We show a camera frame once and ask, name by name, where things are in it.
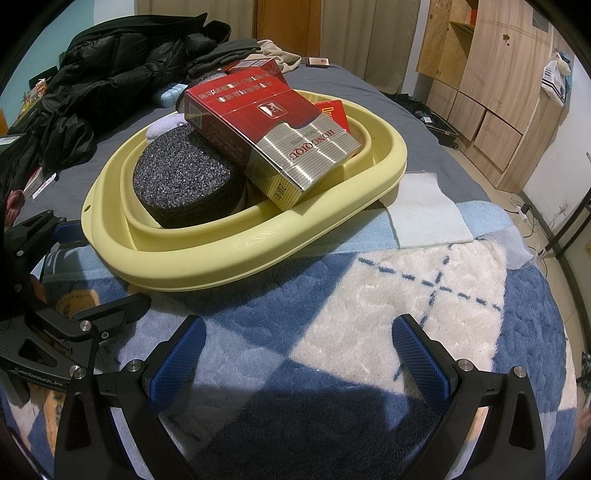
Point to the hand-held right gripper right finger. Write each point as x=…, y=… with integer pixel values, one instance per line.
x=422, y=364

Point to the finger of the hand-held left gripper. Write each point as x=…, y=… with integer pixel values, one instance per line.
x=69, y=230
x=115, y=311

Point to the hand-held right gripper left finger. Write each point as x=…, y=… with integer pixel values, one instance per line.
x=178, y=367

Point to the yellow plastic basin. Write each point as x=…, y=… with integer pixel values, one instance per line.
x=207, y=254

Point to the red silver cigarette carton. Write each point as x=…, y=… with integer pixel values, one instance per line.
x=258, y=120

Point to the orange printed packet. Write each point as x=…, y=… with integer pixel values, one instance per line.
x=69, y=302

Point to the small white red packet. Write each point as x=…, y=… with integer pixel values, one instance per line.
x=39, y=184

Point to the blue white plush blanket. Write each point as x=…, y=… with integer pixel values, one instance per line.
x=369, y=300

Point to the black round foam sponge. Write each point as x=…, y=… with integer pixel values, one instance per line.
x=180, y=180

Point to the colourful packets pile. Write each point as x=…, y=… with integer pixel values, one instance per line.
x=37, y=92

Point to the lilac white soft item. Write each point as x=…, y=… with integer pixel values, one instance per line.
x=166, y=124

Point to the white square cloth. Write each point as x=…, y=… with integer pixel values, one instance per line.
x=425, y=212

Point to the light blue towel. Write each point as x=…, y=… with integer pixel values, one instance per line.
x=485, y=217

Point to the light blue plastic item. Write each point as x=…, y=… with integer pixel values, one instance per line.
x=168, y=95

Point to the black puffer jacket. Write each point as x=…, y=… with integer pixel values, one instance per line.
x=101, y=64

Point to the white power strip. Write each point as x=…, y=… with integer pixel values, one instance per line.
x=524, y=210

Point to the grey foam sponge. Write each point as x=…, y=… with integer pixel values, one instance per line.
x=207, y=77

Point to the dark grey garment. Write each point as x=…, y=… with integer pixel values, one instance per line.
x=226, y=51

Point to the black bag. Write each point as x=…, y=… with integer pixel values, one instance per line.
x=429, y=117

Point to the small red cigarette carton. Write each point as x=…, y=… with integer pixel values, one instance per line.
x=254, y=66

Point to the red flat packet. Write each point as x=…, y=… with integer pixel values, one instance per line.
x=334, y=113

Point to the beige cloth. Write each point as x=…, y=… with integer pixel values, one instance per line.
x=284, y=57

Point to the wooden door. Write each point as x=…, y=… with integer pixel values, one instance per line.
x=286, y=23

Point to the small brown box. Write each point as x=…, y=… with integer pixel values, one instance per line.
x=318, y=62

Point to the wooden cabinet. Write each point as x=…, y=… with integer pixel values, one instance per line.
x=489, y=69

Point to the hanging plastic bag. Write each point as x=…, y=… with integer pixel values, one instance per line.
x=556, y=78

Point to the beige curtain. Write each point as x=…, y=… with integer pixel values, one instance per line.
x=351, y=32

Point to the metal table frame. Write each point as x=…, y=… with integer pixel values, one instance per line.
x=570, y=230

